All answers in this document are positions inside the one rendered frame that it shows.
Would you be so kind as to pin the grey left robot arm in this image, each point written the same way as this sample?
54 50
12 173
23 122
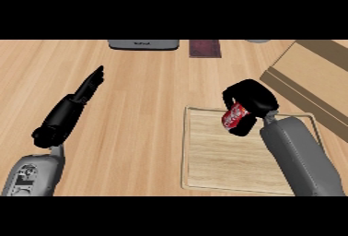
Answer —
35 175

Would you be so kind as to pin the grey appliance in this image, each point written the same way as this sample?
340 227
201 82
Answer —
144 44

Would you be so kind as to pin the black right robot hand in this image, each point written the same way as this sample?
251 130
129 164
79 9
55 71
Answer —
256 95

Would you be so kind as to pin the grey round object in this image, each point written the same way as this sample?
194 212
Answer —
259 41

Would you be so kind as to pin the brown cardboard box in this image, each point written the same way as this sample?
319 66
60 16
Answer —
313 83

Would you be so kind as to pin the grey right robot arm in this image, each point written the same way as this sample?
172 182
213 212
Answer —
302 156

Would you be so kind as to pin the red soda can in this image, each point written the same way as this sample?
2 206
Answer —
235 116

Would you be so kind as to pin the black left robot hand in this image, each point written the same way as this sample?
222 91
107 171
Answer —
61 118

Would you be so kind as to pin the pale wooden tray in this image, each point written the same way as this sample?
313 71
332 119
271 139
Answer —
226 153

